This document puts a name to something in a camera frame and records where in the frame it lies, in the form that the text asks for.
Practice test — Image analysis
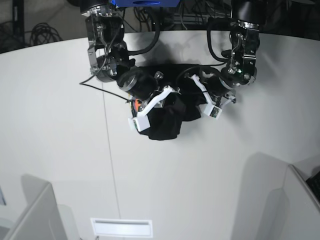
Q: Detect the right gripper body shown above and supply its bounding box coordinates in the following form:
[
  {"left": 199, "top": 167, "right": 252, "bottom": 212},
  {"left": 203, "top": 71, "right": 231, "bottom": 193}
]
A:
[{"left": 116, "top": 67, "right": 180, "bottom": 113}]

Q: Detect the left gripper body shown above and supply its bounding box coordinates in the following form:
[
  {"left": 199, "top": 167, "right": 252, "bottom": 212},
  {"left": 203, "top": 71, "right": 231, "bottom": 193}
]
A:
[{"left": 184, "top": 68, "right": 237, "bottom": 108}]

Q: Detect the black T-shirt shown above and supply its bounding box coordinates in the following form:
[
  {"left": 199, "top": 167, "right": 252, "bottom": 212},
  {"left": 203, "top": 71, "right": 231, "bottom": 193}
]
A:
[{"left": 131, "top": 64, "right": 213, "bottom": 141}]

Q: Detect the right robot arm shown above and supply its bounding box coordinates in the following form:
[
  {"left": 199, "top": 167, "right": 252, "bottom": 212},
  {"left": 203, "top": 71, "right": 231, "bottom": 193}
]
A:
[{"left": 80, "top": 0, "right": 173, "bottom": 106}]

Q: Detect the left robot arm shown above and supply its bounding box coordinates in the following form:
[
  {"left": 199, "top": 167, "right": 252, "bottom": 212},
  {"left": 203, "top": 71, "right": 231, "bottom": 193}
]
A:
[{"left": 176, "top": 0, "right": 268, "bottom": 102}]

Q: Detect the blue box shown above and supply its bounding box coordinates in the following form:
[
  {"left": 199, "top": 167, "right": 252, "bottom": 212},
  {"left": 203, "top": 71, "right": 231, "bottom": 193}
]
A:
[{"left": 110, "top": 0, "right": 180, "bottom": 8}]

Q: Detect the black keyboard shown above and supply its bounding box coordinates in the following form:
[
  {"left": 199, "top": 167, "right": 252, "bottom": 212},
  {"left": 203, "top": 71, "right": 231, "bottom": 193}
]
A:
[{"left": 306, "top": 172, "right": 320, "bottom": 201}]

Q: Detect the white slotted tray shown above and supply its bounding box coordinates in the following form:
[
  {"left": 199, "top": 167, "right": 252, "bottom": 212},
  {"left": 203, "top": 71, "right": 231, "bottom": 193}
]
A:
[{"left": 90, "top": 218, "right": 154, "bottom": 239}]

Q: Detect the white cabinet left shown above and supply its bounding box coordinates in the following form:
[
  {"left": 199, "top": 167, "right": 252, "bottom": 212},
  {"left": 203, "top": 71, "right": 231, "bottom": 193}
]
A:
[{"left": 0, "top": 174, "right": 81, "bottom": 240}]

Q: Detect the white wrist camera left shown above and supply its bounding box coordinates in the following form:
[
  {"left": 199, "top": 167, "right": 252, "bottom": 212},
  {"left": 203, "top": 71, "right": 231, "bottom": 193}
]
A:
[{"left": 203, "top": 104, "right": 223, "bottom": 120}]

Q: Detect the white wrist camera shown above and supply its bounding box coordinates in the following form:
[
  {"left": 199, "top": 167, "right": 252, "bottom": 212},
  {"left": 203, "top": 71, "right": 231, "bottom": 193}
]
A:
[
  {"left": 128, "top": 116, "right": 151, "bottom": 132},
  {"left": 203, "top": 104, "right": 223, "bottom": 120}
]

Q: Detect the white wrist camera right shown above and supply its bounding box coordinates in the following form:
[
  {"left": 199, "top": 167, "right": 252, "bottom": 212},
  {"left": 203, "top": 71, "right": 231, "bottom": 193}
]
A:
[{"left": 128, "top": 116, "right": 151, "bottom": 132}]

